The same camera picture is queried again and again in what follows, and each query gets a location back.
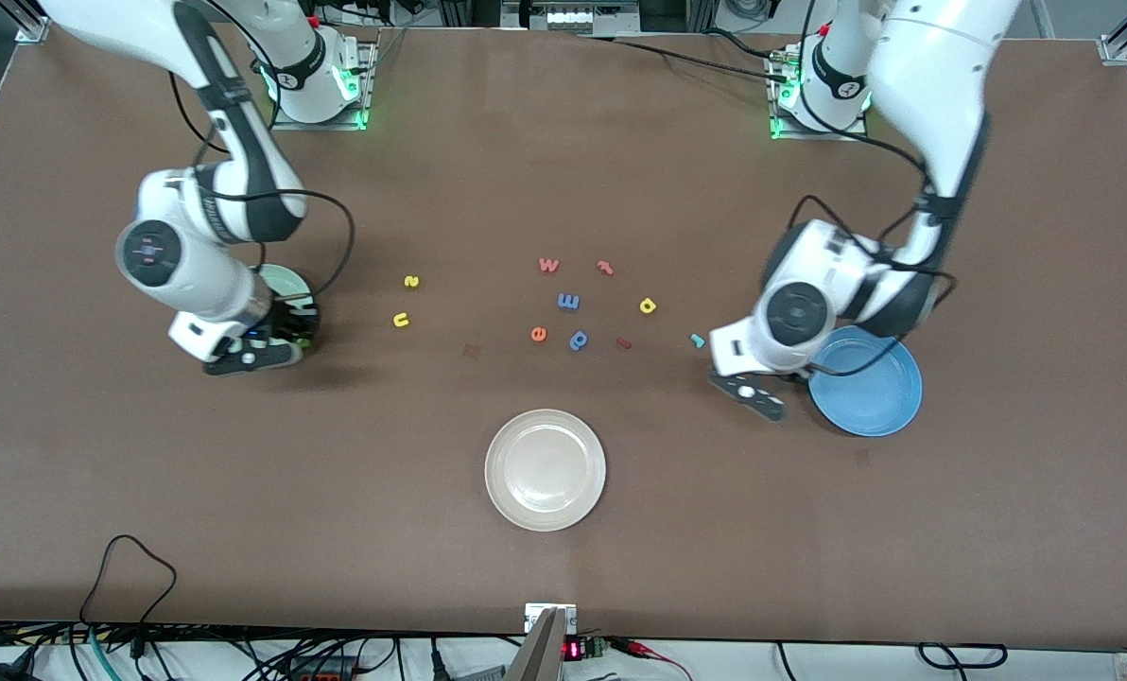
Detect black flat loop cable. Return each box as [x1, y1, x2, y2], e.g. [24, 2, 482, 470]
[918, 643, 1009, 669]

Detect thin black looped cable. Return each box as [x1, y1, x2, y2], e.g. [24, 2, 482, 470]
[79, 534, 179, 633]

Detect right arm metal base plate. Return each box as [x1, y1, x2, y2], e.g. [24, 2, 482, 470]
[270, 40, 377, 131]

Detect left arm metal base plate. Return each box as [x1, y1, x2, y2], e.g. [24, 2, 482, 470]
[769, 47, 873, 143]

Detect blue plate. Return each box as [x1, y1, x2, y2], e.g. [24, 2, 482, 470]
[806, 324, 924, 438]

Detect black cable to arm base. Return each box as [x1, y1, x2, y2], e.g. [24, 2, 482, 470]
[578, 28, 796, 84]

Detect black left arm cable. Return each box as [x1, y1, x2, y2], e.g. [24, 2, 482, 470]
[786, 0, 959, 377]

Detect grey box with white sockets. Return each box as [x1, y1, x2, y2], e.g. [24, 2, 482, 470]
[502, 0, 640, 37]

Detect white marker tag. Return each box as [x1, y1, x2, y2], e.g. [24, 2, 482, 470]
[524, 602, 578, 633]

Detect white plate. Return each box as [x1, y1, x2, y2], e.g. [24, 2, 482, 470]
[484, 409, 608, 533]

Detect black power strip red switches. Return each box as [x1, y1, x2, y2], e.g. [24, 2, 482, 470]
[285, 657, 361, 681]

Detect grey camera mount bar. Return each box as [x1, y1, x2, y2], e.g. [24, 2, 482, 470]
[505, 607, 567, 681]

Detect green plate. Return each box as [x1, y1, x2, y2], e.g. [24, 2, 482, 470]
[257, 264, 316, 313]

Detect red clip wire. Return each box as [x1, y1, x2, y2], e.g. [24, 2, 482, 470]
[611, 639, 695, 681]

